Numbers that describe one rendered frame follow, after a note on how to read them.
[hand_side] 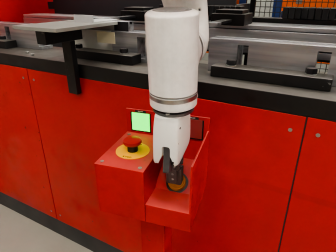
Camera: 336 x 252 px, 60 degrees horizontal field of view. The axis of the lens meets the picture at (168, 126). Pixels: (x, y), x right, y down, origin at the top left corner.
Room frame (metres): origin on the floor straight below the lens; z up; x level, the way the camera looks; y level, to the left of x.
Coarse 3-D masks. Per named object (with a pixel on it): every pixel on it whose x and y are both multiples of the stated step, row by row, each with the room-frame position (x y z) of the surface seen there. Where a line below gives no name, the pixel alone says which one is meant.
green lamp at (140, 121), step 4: (132, 112) 0.63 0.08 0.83; (136, 112) 0.63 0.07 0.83; (132, 116) 0.63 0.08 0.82; (136, 116) 0.63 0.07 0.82; (140, 116) 0.63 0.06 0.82; (144, 116) 0.62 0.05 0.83; (148, 116) 0.62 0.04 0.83; (132, 120) 0.63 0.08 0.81; (136, 120) 0.63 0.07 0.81; (140, 120) 0.63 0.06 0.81; (144, 120) 0.62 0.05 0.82; (148, 120) 0.62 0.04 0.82; (132, 124) 0.63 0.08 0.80; (136, 124) 0.63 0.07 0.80; (140, 124) 0.63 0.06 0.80; (144, 124) 0.62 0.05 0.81; (148, 124) 0.62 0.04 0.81; (132, 128) 0.63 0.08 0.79; (136, 128) 0.63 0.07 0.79; (140, 128) 0.63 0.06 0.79; (144, 128) 0.62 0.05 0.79; (148, 128) 0.62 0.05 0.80
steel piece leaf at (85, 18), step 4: (76, 16) 1.02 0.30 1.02; (80, 16) 1.01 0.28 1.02; (84, 16) 1.00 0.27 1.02; (88, 16) 0.99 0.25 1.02; (92, 16) 0.98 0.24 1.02; (76, 20) 1.02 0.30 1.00; (80, 20) 1.01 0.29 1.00; (84, 20) 1.00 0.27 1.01; (88, 20) 0.99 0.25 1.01; (92, 20) 0.98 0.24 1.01; (96, 20) 1.04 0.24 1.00; (100, 20) 1.04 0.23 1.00; (104, 20) 1.04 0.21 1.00; (108, 20) 1.05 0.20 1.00
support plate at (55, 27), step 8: (24, 24) 0.92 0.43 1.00; (32, 24) 0.92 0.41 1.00; (40, 24) 0.92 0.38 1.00; (48, 24) 0.92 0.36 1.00; (56, 24) 0.92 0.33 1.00; (64, 24) 0.92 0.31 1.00; (72, 24) 0.92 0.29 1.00; (80, 24) 0.92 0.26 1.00; (88, 24) 0.92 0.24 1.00; (96, 24) 0.94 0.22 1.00; (104, 24) 0.98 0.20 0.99; (112, 24) 1.01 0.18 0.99; (56, 32) 0.81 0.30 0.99
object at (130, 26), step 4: (112, 20) 1.07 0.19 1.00; (116, 20) 1.07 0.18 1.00; (120, 20) 1.06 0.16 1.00; (116, 24) 1.04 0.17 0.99; (120, 24) 1.03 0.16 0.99; (124, 24) 1.02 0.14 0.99; (128, 24) 1.02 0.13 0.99; (132, 24) 1.04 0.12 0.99; (116, 28) 1.04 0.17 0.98; (120, 28) 1.03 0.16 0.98; (124, 28) 1.02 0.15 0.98; (128, 28) 1.02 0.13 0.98; (132, 28) 1.04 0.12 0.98
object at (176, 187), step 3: (183, 177) 0.52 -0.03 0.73; (183, 180) 0.51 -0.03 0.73; (168, 183) 0.51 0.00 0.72; (171, 183) 0.51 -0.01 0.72; (183, 183) 0.50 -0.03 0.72; (171, 186) 0.50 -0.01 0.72; (174, 186) 0.50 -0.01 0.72; (177, 186) 0.50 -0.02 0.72; (180, 186) 0.50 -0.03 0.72; (183, 186) 0.50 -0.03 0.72; (174, 189) 0.50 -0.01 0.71; (177, 189) 0.50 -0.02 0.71; (180, 189) 0.50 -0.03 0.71
